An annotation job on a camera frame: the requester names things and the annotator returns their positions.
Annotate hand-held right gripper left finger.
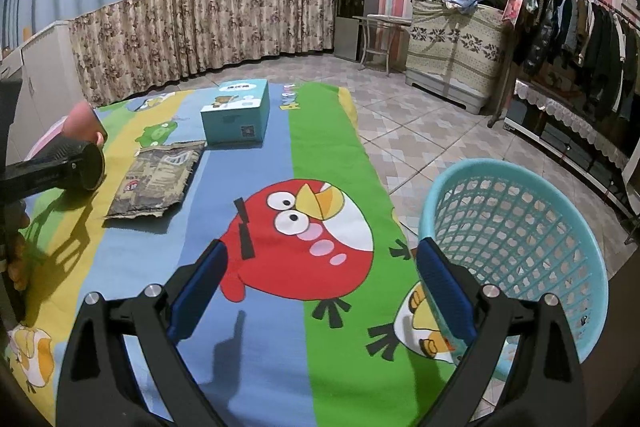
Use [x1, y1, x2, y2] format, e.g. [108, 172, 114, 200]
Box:
[55, 239, 230, 427]

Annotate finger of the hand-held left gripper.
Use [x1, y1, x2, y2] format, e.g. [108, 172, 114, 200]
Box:
[0, 157, 86, 200]

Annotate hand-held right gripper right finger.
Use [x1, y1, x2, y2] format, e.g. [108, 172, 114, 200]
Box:
[416, 237, 586, 427]

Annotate light blue plastic basket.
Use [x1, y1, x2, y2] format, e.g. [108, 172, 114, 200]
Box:
[417, 158, 610, 380]

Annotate person's left hand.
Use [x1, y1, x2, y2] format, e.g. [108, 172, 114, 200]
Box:
[0, 202, 32, 293]

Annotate pink cup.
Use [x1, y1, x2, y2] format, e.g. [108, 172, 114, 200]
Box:
[22, 101, 108, 162]

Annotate white cabinet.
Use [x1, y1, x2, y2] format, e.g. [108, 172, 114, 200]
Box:
[0, 21, 76, 142]

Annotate cartoon bird printed blanket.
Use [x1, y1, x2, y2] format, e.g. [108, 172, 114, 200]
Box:
[0, 79, 506, 427]

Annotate brown snack wrapper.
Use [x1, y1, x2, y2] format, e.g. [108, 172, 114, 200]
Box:
[103, 139, 207, 222]

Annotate teal cardboard box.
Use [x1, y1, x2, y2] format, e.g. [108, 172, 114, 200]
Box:
[200, 78, 271, 146]

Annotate blue curtain with floral hem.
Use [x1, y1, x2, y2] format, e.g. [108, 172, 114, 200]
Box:
[0, 0, 351, 108]

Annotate white lace shelf cover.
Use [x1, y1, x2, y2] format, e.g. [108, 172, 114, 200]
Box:
[515, 79, 640, 168]

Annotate chest under patterned cloth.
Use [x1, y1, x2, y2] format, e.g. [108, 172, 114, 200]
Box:
[404, 1, 513, 115]

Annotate grey water dispenser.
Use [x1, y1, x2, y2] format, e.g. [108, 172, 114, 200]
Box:
[334, 0, 382, 62]

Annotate folding table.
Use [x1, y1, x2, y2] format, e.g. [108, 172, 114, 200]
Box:
[352, 14, 412, 74]

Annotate row of hanging clothes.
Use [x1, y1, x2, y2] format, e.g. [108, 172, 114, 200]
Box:
[512, 0, 640, 122]

